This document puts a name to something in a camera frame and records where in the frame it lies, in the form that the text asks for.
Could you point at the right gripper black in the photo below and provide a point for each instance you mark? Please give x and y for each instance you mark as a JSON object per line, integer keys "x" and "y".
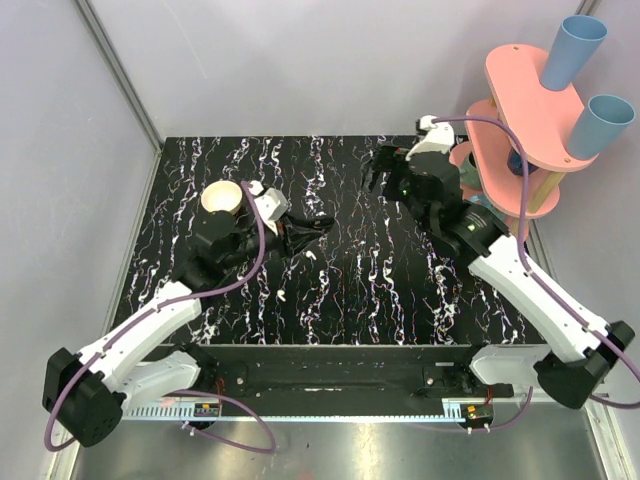
{"x": 392, "y": 160}

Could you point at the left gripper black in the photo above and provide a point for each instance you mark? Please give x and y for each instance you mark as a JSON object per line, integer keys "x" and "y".
{"x": 282, "y": 230}

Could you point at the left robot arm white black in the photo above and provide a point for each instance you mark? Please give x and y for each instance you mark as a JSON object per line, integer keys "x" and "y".
{"x": 89, "y": 391}

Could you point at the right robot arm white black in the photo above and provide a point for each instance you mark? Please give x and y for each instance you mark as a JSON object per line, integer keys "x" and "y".
{"x": 579, "y": 348}

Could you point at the cream round bowl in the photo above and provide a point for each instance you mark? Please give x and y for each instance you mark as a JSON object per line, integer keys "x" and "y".
{"x": 222, "y": 195}

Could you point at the green ceramic mug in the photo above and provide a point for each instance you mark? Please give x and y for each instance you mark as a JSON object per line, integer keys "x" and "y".
{"x": 469, "y": 175}

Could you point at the black marble mat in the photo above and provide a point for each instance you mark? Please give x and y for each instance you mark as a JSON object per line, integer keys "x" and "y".
{"x": 376, "y": 279}

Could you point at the blue patterned mug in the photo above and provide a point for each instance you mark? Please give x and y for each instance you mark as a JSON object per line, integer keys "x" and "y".
{"x": 481, "y": 199}

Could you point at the dark blue cup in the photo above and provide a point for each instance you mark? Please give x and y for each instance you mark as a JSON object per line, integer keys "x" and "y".
{"x": 515, "y": 164}

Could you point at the blue cup front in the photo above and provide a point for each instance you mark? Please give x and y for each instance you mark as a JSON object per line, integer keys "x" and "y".
{"x": 601, "y": 122}

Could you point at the blue cup rear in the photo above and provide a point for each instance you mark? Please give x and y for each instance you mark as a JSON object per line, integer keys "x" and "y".
{"x": 578, "y": 37}

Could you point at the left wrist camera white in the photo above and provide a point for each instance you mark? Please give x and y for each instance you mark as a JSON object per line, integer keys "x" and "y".
{"x": 270, "y": 202}

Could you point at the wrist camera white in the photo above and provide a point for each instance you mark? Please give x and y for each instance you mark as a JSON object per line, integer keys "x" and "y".
{"x": 432, "y": 137}
{"x": 270, "y": 202}

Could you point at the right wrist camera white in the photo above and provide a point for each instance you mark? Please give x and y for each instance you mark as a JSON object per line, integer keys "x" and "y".
{"x": 432, "y": 137}

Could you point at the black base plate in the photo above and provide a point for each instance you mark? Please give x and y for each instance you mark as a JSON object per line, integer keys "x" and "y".
{"x": 434, "y": 371}

